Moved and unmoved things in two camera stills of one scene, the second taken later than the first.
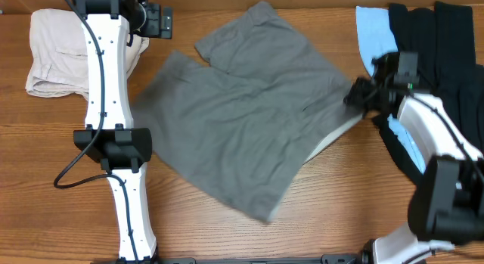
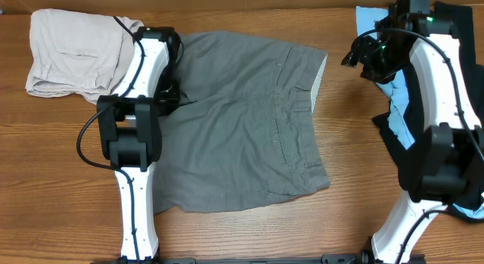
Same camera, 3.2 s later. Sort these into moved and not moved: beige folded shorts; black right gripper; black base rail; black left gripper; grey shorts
Moved: black right gripper; grey shorts; black left gripper
Not moved: beige folded shorts; black base rail
